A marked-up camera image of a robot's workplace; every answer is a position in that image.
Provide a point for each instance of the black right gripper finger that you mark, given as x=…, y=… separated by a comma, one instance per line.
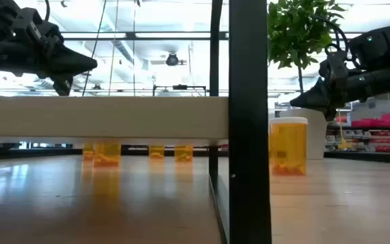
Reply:
x=330, y=113
x=317, y=98

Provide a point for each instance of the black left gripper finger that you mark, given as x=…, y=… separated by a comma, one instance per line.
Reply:
x=69, y=62
x=63, y=86

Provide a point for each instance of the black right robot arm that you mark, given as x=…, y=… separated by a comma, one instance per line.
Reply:
x=381, y=47

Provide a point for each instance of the light wooden shelf board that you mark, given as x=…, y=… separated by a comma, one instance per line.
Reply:
x=97, y=117

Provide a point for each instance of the white plant pot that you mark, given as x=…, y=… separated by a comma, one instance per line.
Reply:
x=317, y=135

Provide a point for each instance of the yellow broom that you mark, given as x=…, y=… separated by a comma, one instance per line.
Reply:
x=344, y=145

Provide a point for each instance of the green leafy potted tree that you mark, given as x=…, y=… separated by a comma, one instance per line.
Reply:
x=296, y=30

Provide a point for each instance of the black ceiling spotlight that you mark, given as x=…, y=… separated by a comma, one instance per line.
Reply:
x=172, y=59

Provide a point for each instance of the black metal shelf frame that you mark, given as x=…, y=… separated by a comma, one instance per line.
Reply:
x=249, y=101

